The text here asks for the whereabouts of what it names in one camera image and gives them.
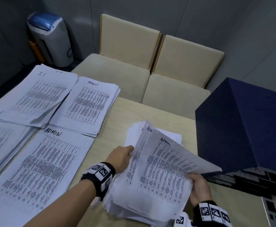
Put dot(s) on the person's left hand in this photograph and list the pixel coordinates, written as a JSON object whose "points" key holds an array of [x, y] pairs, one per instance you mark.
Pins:
{"points": [[119, 159]]}

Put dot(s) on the silver grey device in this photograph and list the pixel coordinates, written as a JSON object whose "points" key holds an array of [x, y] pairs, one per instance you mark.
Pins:
{"points": [[270, 210]]}

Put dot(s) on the grey bin with blue lid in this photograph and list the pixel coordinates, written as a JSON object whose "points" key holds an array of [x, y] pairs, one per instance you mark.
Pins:
{"points": [[55, 42]]}

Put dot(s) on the orange bottle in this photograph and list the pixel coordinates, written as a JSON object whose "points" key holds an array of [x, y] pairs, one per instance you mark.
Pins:
{"points": [[37, 53]]}

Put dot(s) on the beige cushioned chair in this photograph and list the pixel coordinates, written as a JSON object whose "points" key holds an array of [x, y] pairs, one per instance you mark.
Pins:
{"points": [[187, 56], [128, 37]]}

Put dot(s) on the black marker wristband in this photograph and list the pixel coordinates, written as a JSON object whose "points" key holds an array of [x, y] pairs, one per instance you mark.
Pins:
{"points": [[199, 209], [90, 178]]}

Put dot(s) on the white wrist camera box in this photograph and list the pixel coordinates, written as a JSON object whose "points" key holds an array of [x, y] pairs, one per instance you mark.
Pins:
{"points": [[180, 221], [95, 202]]}

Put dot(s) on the stack of printed paper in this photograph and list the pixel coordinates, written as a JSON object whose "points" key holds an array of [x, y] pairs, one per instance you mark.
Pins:
{"points": [[86, 106], [34, 172], [3, 141], [156, 177], [38, 94]]}

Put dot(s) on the person's left forearm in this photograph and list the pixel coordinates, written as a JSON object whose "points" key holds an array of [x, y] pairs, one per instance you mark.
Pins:
{"points": [[64, 205]]}

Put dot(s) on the person's right hand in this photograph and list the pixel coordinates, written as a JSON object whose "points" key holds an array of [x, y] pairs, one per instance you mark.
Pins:
{"points": [[199, 189]]}

